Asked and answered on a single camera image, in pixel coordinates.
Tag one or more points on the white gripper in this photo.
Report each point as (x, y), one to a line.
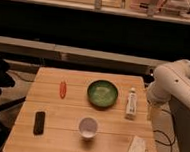
(153, 111)

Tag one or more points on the green ceramic bowl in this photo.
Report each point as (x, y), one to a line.
(102, 93)

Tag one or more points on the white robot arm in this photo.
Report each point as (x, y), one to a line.
(170, 79)

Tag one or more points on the white tube bottle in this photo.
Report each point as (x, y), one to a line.
(131, 107)

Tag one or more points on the white folded cloth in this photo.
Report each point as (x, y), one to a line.
(138, 145)

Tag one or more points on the small white cup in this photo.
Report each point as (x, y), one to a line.
(88, 128)

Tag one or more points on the orange red carrot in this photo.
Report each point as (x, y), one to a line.
(62, 89)

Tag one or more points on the black remote control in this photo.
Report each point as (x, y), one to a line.
(39, 123)

